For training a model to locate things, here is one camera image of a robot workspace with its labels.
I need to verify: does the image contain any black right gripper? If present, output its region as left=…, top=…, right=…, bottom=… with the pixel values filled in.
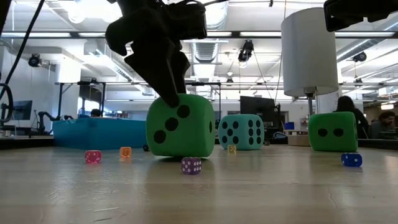
left=323, top=0, right=398, bottom=32

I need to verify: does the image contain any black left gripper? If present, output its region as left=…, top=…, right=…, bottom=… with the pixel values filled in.
left=104, top=0, right=191, bottom=108

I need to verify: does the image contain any large green foam die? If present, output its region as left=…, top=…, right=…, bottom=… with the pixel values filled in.
left=145, top=93, right=216, bottom=158
left=308, top=111, right=359, bottom=153

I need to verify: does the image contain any large teal foam die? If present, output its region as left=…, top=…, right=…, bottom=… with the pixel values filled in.
left=218, top=113, right=266, bottom=151

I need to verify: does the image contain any small pink die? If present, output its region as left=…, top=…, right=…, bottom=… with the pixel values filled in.
left=85, top=150, right=103, bottom=165

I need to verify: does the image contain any black ceiling spotlight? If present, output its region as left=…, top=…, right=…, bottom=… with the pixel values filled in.
left=353, top=51, right=368, bottom=63
left=27, top=53, right=42, bottom=68

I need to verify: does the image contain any black computer monitor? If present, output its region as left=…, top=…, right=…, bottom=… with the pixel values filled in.
left=239, top=95, right=277, bottom=138

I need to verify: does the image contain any blue plastic bin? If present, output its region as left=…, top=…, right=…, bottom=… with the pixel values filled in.
left=52, top=117, right=147, bottom=151

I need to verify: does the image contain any small purple die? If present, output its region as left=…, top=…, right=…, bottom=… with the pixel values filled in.
left=180, top=157, right=203, bottom=175

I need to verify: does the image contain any small blue die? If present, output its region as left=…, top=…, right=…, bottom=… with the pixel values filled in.
left=340, top=152, right=363, bottom=168

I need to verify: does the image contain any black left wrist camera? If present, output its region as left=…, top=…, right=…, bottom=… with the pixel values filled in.
left=167, top=1, right=208, bottom=40

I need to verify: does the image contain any black background rig frame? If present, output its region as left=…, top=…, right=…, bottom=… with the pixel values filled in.
left=58, top=80, right=107, bottom=119
left=183, top=82, right=222, bottom=119

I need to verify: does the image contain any black hanging camera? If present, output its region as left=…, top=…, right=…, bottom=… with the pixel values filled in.
left=238, top=39, right=254, bottom=63

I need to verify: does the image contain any black hanging cable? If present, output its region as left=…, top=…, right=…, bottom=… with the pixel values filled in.
left=0, top=0, right=47, bottom=124

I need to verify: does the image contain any dark wall screen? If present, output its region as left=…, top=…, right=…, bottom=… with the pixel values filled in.
left=12, top=100, right=33, bottom=121

